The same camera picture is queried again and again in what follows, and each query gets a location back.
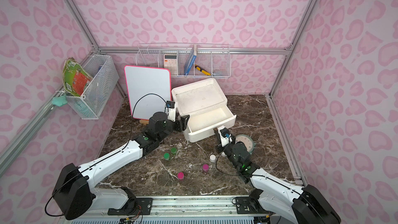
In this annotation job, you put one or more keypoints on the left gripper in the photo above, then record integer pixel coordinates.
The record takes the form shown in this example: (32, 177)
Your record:
(181, 123)

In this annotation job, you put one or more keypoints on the blue book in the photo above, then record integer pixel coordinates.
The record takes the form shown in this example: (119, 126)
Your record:
(190, 60)

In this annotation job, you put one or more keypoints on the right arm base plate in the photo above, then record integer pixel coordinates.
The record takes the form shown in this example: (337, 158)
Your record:
(248, 205)

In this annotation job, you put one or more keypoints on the green paint can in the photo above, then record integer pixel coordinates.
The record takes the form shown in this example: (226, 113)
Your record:
(167, 156)
(174, 151)

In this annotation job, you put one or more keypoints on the white three-drawer cabinet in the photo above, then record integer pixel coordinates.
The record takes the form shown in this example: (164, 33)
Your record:
(199, 97)

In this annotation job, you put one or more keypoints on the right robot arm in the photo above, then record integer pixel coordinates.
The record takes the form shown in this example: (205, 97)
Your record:
(299, 205)

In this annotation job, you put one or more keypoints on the green red snack bag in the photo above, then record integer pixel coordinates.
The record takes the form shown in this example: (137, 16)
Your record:
(75, 78)

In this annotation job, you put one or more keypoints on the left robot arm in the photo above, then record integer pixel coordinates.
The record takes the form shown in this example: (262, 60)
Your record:
(76, 193)

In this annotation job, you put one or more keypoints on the mint green wall hook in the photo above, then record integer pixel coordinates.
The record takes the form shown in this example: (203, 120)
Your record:
(59, 101)

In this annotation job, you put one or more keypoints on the white paint can left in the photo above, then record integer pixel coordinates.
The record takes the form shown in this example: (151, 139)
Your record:
(212, 158)

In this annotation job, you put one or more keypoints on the pink-framed whiteboard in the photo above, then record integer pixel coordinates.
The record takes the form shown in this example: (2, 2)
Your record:
(148, 89)

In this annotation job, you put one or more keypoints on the magenta paint can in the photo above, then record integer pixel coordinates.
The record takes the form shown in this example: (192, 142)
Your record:
(205, 168)
(180, 175)

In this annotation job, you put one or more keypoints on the white drawer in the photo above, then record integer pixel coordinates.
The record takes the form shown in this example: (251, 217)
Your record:
(202, 126)

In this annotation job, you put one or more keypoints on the white mesh wall basket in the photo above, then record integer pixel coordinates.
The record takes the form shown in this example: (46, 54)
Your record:
(91, 103)

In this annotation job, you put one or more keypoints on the white calculator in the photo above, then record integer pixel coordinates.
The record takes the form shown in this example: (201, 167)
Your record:
(171, 63)

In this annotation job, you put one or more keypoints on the green round alarm clock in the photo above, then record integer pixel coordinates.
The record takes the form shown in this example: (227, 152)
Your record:
(248, 142)

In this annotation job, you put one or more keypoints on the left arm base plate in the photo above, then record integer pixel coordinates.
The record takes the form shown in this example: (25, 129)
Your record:
(133, 207)

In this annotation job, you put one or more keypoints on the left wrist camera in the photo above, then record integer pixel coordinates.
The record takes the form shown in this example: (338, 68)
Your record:
(171, 110)

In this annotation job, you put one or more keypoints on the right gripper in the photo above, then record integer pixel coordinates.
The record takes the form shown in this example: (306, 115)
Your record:
(229, 148)

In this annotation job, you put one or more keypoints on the yellow black utility knife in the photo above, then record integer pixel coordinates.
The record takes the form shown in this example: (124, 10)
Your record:
(202, 70)

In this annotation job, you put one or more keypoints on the white wire wall shelf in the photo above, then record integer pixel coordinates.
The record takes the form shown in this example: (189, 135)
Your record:
(216, 59)

